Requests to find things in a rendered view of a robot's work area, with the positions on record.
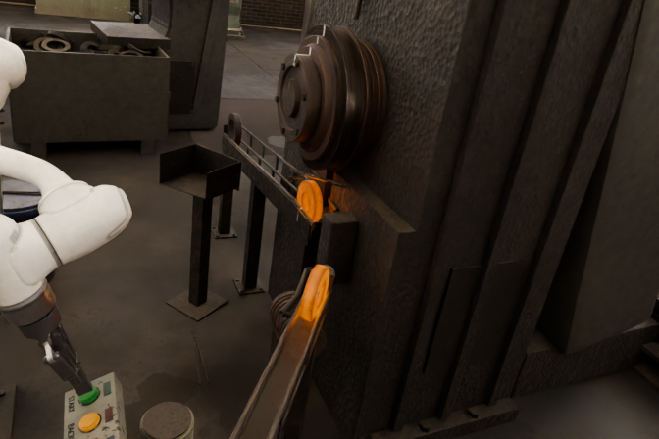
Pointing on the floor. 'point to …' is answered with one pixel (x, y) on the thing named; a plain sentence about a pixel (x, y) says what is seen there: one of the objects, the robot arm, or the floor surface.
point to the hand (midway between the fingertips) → (78, 380)
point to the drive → (609, 241)
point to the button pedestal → (75, 411)
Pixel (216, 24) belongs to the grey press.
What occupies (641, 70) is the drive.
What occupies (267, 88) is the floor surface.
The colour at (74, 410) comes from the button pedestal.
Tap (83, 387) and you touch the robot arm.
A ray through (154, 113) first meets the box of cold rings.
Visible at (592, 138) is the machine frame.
